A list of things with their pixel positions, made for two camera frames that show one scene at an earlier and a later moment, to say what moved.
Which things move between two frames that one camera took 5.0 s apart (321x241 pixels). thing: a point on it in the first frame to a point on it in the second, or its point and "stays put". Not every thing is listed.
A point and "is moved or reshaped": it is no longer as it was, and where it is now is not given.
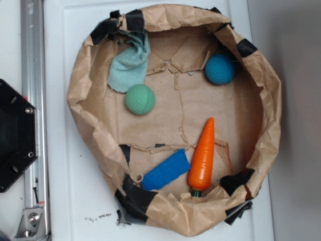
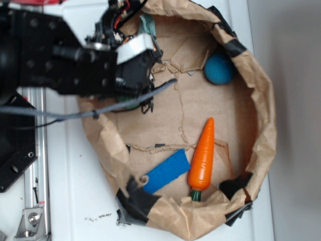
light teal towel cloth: (130, 67) is moved or reshaped
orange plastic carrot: (200, 170) stays put
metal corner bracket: (32, 226) stays put
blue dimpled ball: (220, 69) stays put
